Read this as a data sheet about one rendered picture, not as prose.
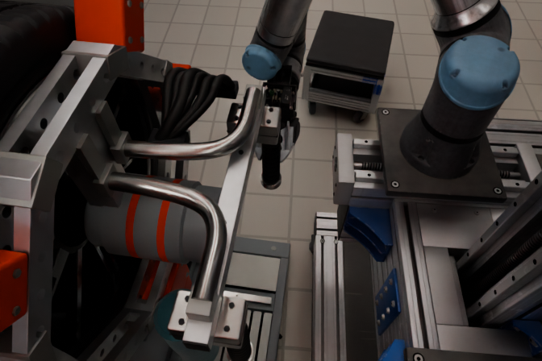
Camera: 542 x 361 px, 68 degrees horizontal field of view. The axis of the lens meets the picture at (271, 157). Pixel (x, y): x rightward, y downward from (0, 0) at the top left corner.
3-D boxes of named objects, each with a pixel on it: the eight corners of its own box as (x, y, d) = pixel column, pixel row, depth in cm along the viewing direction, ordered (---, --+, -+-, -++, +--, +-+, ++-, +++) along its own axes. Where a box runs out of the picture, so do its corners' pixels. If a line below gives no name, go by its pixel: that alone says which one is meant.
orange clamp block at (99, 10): (100, 47, 64) (97, -12, 62) (147, 52, 64) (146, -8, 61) (75, 50, 58) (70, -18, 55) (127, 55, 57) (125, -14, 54)
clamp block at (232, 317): (183, 300, 55) (176, 287, 51) (248, 310, 54) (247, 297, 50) (173, 339, 52) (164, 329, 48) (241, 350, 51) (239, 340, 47)
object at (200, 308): (110, 177, 58) (82, 129, 50) (241, 193, 56) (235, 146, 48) (52, 298, 47) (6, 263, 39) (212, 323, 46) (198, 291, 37)
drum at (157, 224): (128, 197, 79) (105, 153, 68) (234, 210, 77) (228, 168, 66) (100, 264, 71) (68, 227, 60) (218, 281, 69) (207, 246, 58)
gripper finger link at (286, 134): (279, 147, 74) (278, 110, 79) (279, 165, 78) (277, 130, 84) (296, 147, 74) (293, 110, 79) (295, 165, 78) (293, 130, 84)
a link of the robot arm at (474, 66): (416, 128, 72) (442, 69, 61) (427, 81, 79) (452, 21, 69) (487, 147, 69) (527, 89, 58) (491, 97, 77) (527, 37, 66)
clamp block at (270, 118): (233, 120, 75) (231, 100, 71) (281, 125, 75) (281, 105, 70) (227, 140, 72) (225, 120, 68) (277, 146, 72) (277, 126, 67)
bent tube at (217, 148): (153, 85, 70) (138, 33, 61) (263, 96, 68) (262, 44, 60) (115, 165, 59) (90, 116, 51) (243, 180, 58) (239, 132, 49)
